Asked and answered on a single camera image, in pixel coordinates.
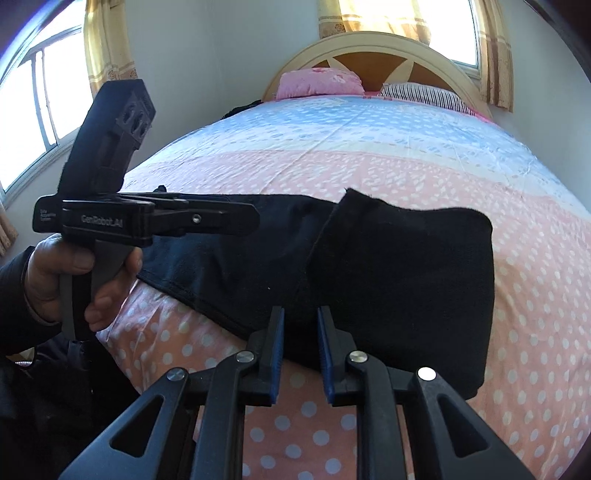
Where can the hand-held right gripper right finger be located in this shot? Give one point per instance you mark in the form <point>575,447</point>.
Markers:
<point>327,364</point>

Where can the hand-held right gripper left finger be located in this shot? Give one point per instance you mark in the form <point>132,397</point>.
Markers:
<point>272,364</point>

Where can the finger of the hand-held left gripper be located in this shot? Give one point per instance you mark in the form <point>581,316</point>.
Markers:
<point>203,200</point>
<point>221,219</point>

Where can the black pants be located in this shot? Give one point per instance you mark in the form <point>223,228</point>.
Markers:
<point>392,277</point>

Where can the person's left forearm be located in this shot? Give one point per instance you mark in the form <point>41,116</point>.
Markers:
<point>16,314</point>

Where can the person's left hand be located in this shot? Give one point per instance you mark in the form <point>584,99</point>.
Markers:
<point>46,277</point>

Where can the large sliding window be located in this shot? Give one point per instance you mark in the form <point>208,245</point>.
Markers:
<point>32,106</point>

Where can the dark clothes pile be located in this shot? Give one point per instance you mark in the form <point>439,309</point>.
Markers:
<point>240,110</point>

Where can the yellow patterned curtain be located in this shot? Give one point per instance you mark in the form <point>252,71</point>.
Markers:
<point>7,230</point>
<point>364,18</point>
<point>496,50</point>
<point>108,46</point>

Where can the pink pillow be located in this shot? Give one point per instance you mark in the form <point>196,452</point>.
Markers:
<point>318,83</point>

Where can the bed with dotted sheet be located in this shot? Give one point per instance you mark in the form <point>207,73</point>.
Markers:
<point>392,152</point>

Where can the person's dark clothing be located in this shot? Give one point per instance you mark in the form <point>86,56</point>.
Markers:
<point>55,415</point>

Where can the cream arched wooden headboard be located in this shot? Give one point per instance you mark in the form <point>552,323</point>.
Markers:
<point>369,41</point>

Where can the striped pillow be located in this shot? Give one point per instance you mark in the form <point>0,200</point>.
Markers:
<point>425,96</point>

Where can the small window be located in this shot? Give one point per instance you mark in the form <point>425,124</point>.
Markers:
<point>452,27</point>

